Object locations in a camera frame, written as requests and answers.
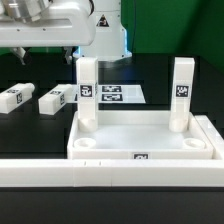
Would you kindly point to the white L-shaped fence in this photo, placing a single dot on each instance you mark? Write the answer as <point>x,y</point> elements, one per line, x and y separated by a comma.
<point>117,173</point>

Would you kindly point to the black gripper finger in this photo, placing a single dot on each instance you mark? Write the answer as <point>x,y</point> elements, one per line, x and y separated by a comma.
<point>68,54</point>
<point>22,54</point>

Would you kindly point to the white desk top tray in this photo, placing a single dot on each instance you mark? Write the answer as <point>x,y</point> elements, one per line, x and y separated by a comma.
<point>138,135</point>

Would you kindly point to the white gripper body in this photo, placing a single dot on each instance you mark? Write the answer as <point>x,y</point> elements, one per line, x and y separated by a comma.
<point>46,23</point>

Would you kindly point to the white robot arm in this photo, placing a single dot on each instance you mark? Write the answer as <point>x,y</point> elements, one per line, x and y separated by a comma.
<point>110,41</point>

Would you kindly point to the fiducial marker sheet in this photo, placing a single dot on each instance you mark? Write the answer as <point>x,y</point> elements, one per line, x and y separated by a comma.
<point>131,94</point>

